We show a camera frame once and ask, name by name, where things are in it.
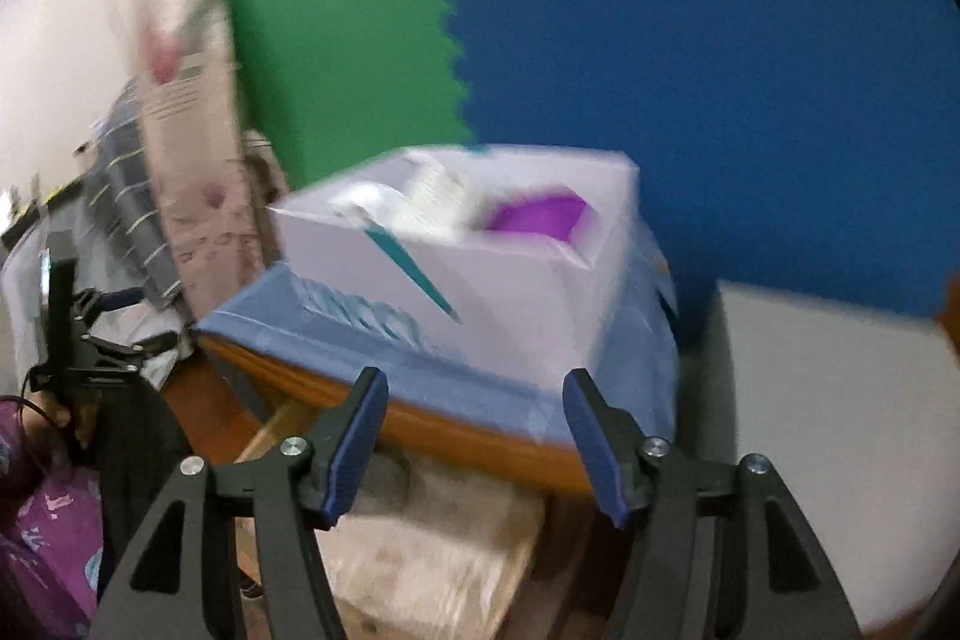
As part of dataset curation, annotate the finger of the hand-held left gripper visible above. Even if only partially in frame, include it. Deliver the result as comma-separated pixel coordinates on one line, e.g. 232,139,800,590
76,286,145,320
81,331,182,357

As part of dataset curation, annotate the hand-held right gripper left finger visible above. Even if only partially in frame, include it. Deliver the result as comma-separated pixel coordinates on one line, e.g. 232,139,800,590
90,367,391,640

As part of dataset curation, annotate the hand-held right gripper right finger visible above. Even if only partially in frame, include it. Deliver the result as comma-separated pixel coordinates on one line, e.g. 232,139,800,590
562,367,863,640

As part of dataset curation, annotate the wooden drawer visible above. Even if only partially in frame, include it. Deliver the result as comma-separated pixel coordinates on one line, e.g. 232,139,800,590
232,398,550,640

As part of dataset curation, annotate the white shoe box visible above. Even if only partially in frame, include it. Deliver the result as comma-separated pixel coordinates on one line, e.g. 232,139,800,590
266,143,642,390

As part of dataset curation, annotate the purple underwear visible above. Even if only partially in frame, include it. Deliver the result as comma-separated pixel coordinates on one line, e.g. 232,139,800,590
484,194,591,245

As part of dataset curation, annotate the white underwear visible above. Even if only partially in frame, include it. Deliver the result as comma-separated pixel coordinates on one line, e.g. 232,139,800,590
330,158,482,238

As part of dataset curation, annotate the light blue bedding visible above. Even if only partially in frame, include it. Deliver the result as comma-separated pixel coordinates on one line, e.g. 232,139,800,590
0,246,190,387

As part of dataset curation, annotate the grey plaid blanket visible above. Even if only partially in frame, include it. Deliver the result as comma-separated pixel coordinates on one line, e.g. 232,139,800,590
81,76,187,313

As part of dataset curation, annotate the blue checked cloth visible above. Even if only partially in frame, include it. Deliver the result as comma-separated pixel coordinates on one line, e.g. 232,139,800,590
193,220,680,447

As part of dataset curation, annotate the whitish cloth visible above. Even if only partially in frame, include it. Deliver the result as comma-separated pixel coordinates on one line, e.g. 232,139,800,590
313,451,546,640

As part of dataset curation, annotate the floral beige pillow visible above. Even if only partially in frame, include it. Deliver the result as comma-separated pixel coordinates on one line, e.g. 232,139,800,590
112,0,265,327

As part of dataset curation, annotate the purple patterned clothing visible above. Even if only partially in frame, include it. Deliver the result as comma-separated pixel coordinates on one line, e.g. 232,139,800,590
0,398,104,640

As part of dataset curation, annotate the grey cabinet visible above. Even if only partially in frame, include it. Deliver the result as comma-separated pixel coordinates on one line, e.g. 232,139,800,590
705,278,960,635

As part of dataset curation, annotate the green foam mat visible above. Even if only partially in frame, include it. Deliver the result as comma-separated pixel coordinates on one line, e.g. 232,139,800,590
217,0,482,193

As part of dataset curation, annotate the brown cardboard panel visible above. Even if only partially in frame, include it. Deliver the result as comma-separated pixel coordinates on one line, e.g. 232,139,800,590
932,271,960,352

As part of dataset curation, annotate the blue foam mat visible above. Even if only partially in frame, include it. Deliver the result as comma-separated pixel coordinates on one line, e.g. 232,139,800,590
397,0,960,320

